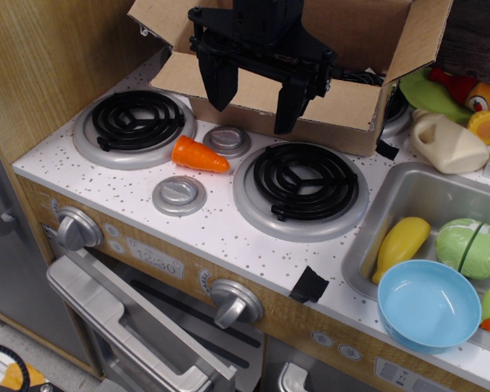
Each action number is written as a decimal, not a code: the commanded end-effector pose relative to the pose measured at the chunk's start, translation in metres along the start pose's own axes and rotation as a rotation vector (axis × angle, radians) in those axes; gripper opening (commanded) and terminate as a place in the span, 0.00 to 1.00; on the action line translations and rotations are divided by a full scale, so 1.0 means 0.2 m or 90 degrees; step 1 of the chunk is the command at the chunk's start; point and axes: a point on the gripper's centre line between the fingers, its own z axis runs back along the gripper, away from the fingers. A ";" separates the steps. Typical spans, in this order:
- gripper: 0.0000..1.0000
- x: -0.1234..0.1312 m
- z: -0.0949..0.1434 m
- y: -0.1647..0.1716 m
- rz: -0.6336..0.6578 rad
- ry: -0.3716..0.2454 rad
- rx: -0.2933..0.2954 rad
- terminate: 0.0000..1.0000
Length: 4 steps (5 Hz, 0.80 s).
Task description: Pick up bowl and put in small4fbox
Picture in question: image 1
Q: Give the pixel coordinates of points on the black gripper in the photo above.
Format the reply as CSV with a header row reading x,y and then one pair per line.
x,y
266,38

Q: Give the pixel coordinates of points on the light blue plastic bowl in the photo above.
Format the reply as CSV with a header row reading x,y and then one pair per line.
x,y
427,306

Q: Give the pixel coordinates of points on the rear grey stovetop knob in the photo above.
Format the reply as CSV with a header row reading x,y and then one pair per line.
x,y
227,141

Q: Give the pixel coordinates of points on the grey stovetop knob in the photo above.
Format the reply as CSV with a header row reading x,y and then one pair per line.
x,y
179,196
227,141

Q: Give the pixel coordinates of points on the orange toy carrot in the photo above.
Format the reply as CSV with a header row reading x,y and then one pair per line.
x,y
189,153

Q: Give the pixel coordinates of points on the front right black stove burner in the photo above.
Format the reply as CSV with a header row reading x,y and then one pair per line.
x,y
299,192

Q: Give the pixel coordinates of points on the black stove burner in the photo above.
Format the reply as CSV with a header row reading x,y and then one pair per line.
x,y
132,130
299,192

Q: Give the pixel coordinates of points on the left rear black stove burner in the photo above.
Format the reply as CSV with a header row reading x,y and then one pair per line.
x,y
132,130

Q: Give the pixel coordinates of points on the front grey stovetop knob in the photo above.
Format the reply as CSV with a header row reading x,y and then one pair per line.
x,y
179,196

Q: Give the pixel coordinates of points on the brown cardboard box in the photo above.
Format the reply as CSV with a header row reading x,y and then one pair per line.
x,y
376,42

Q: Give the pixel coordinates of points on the black tape piece rear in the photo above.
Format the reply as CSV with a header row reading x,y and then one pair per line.
x,y
386,150

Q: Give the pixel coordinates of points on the black tape piece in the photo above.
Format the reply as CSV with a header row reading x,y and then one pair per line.
x,y
309,288
386,150

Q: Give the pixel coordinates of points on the right rear stove burner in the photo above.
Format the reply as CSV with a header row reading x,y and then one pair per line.
x,y
397,116

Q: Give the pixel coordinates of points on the green toy plate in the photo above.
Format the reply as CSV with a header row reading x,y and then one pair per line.
x,y
433,97

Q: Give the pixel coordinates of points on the silver toy sink basin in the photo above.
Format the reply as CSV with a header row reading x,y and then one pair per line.
x,y
423,254

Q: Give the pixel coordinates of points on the oven clock display panel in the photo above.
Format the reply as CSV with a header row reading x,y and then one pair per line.
x,y
156,258

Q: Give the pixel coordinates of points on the cream toy milk jug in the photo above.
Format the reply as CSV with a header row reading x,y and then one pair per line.
x,y
448,146

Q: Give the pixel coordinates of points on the black tape piece front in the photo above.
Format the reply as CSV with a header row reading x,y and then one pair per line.
x,y
309,288

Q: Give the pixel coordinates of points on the yellow toy squash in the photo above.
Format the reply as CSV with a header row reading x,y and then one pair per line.
x,y
400,244

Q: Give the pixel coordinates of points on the right grey oven dial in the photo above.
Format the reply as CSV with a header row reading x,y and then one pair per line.
x,y
235,303

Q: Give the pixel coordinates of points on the grey oven dial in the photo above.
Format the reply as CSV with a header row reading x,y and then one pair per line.
x,y
235,303
77,230

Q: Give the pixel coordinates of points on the red toy ketchup bottle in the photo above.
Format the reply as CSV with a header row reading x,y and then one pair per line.
x,y
465,90

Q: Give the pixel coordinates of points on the left grey oven dial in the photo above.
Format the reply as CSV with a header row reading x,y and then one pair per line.
x,y
77,230

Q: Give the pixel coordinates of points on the yellow toy corn slice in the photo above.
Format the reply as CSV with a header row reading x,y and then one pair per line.
x,y
479,124

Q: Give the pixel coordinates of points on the green toy cabbage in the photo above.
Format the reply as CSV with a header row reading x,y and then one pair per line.
x,y
464,245

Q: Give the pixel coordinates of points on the grey toy oven door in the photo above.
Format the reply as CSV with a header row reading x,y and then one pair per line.
x,y
152,337

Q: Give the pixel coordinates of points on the grey toy fridge door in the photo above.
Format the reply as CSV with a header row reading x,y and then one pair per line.
x,y
27,302

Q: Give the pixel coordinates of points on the lower grey cabinet handle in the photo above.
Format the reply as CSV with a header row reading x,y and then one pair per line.
x,y
292,378

